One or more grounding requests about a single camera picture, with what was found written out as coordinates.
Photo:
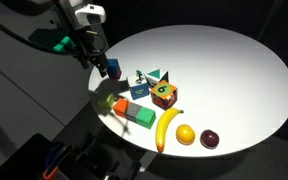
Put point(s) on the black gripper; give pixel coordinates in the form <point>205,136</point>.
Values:
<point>79,44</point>

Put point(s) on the light green block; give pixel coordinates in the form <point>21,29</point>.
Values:
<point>106,100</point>

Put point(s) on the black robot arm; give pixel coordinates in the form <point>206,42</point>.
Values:
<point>49,41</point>

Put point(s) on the black robot base with clamps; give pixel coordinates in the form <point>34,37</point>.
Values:
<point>40,159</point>

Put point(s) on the blue block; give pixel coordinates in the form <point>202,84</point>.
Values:
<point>113,66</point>

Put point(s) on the orange block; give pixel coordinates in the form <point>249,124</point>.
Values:
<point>120,107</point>

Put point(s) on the grey block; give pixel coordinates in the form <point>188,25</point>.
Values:
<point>131,111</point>

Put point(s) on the dark green block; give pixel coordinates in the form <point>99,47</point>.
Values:
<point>145,117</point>

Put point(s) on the blue white picture cube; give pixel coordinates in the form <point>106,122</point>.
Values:
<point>138,86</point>

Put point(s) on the white teal triangle cube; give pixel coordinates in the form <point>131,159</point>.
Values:
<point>156,75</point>

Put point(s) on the orange number six cube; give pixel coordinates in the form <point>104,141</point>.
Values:
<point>164,94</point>

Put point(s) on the yellow banana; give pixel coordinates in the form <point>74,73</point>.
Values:
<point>162,126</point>

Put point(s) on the orange fruit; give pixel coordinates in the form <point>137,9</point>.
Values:
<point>185,134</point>

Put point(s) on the dark red plum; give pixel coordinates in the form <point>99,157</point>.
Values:
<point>209,139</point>

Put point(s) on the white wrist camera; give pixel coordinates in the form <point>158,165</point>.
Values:
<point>90,14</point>

